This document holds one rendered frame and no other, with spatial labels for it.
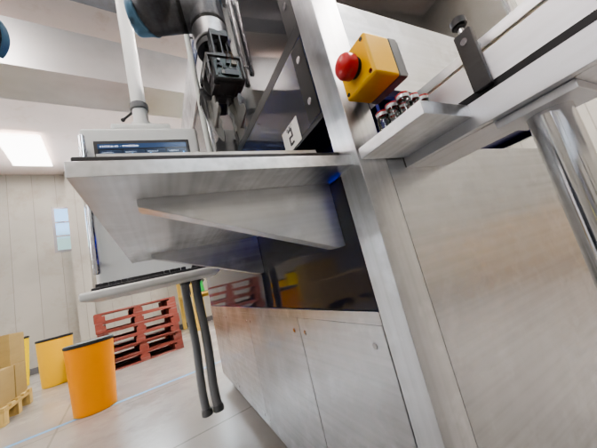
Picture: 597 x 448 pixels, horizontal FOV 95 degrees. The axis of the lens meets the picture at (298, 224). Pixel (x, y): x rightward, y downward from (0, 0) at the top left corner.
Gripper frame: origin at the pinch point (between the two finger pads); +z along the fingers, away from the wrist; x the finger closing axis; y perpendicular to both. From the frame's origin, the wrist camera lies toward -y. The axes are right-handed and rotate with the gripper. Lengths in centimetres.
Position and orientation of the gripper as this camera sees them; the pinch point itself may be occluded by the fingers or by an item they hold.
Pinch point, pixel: (230, 137)
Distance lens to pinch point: 62.4
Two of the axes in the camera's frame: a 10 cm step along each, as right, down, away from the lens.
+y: 4.1, -2.5, -8.7
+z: 2.4, 9.6, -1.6
